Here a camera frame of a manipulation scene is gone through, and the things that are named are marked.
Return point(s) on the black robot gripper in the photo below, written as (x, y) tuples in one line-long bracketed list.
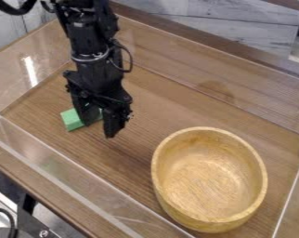
[(95, 85)]

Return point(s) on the green rectangular block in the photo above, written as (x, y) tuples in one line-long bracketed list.
[(71, 120)]

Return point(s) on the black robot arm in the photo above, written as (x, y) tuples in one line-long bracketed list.
[(89, 24)]

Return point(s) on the brown wooden bowl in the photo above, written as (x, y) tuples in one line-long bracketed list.
[(210, 178)]

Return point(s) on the black table leg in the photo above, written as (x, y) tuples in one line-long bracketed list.
[(28, 204)]

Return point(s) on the clear acrylic tray wall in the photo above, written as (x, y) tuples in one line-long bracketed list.
[(96, 207)]

